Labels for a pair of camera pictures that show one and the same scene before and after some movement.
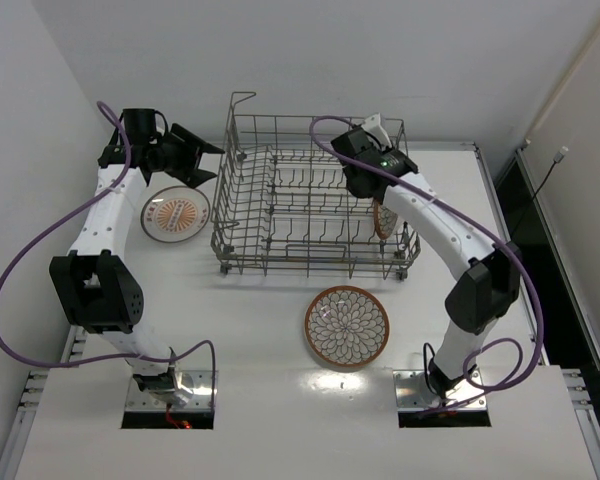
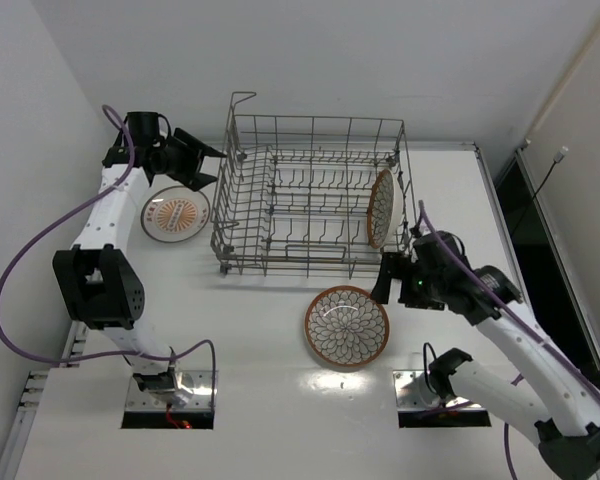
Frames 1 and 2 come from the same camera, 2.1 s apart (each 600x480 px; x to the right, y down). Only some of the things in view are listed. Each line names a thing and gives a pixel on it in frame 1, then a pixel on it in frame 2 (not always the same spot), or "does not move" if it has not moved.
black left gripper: [175, 156] does not move
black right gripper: [357, 182] -> [402, 280]
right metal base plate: [413, 394] does not move
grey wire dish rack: [281, 202] does not move
